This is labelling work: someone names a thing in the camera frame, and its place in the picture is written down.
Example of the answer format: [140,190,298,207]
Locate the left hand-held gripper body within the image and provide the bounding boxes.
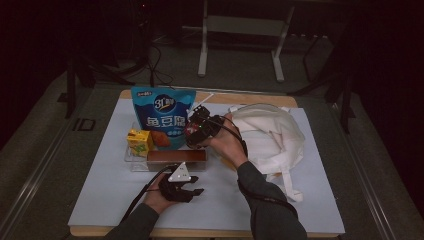
[159,162,201,204]

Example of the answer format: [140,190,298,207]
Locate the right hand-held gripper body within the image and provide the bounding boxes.
[186,93,225,145]

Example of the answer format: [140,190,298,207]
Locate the brown chocolate box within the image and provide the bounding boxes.
[146,149,208,172]

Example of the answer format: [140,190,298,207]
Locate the blue snack bag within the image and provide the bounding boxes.
[130,86,197,151]

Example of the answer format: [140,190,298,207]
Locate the clear plastic container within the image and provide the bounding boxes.
[124,121,209,173]

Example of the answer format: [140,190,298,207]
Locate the yellow drink carton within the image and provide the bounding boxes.
[126,129,155,158]

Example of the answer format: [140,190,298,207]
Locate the white patterned tote bag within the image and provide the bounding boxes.
[228,103,306,203]

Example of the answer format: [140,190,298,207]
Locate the person's left hand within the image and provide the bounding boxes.
[143,172,178,215]

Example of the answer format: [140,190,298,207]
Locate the person's right hand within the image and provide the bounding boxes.
[199,114,250,170]

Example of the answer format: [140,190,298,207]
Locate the white metal stand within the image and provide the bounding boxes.
[198,0,296,84]

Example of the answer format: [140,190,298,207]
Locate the black floor socket box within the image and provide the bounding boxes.
[72,117,97,132]

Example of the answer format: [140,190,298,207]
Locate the black tripod stand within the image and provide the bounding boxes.
[64,56,136,119]

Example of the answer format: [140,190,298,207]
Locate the black angled stand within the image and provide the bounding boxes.
[288,19,356,134]

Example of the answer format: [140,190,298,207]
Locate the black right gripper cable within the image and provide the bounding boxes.
[213,114,299,218]

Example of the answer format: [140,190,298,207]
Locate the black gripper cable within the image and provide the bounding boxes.
[119,164,179,224]
[213,114,299,218]

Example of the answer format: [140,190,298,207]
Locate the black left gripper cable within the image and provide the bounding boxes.
[119,164,179,224]

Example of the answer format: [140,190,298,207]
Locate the black floor cables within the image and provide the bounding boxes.
[146,43,176,92]

